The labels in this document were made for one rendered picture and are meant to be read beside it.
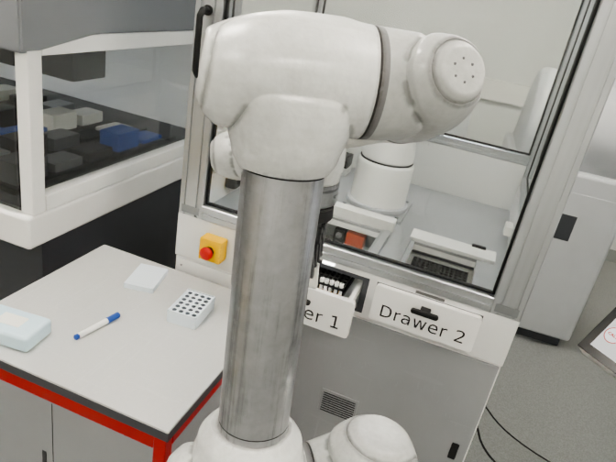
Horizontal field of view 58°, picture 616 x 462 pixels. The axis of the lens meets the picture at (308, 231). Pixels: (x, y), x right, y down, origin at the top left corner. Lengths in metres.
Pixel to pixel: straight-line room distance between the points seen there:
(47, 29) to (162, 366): 0.91
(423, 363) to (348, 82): 1.16
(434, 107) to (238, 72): 0.21
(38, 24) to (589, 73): 1.32
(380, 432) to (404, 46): 0.56
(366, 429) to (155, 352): 0.71
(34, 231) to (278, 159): 1.26
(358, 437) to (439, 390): 0.84
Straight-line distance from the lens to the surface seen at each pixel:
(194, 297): 1.60
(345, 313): 1.45
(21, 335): 1.45
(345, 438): 0.88
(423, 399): 1.72
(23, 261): 1.95
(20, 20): 1.61
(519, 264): 1.48
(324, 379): 1.78
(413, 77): 0.61
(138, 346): 1.47
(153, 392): 1.34
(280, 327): 0.70
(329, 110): 0.60
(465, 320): 1.54
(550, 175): 1.41
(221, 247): 1.65
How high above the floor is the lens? 1.65
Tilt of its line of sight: 24 degrees down
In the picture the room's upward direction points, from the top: 11 degrees clockwise
